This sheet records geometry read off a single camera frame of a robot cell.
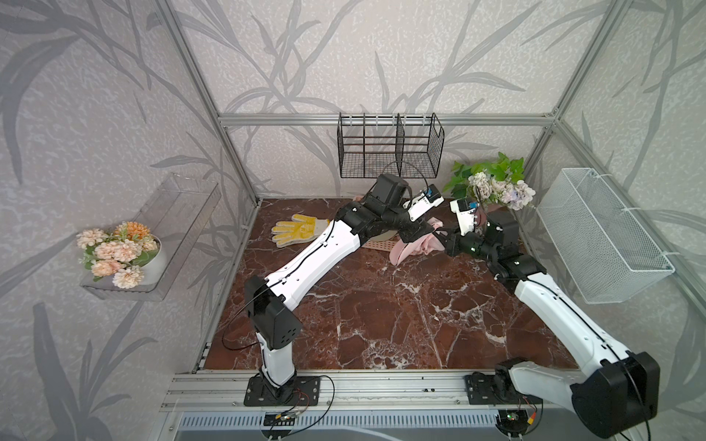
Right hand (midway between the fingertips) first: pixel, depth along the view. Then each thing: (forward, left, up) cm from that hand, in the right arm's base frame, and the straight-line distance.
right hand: (433, 228), depth 76 cm
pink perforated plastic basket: (-8, +15, +4) cm, 17 cm away
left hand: (-1, +2, +4) cm, 5 cm away
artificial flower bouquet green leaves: (+18, -24, +1) cm, 30 cm away
